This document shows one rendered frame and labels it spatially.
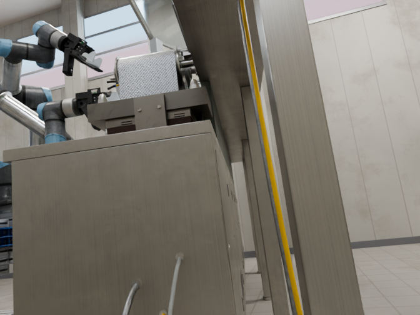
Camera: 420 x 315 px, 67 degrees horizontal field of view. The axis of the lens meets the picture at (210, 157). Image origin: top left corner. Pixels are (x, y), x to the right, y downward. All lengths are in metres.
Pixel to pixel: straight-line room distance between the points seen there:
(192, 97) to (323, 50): 3.89
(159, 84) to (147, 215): 0.57
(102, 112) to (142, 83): 0.27
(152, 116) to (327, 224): 0.74
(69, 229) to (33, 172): 0.21
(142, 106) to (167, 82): 0.28
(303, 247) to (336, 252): 0.04
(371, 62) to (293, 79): 4.39
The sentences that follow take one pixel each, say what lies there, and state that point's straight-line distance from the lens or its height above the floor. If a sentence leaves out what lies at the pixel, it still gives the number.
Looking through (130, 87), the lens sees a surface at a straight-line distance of 1.33.
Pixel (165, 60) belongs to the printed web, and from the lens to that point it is 1.34.
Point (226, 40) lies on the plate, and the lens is 1.04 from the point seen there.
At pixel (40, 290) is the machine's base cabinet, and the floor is 0.47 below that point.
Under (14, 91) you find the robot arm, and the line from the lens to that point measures 1.93.
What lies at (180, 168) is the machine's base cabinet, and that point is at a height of 0.77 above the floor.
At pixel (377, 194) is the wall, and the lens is 4.45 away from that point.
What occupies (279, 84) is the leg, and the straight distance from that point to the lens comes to 0.43.
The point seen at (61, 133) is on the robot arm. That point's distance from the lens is 1.38.
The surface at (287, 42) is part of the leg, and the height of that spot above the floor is 0.83.
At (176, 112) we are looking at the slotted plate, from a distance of 1.05.
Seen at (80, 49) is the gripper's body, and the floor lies 1.38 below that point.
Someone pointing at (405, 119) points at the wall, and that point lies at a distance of 4.65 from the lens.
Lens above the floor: 0.63
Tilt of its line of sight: 10 degrees up
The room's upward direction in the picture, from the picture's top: 7 degrees counter-clockwise
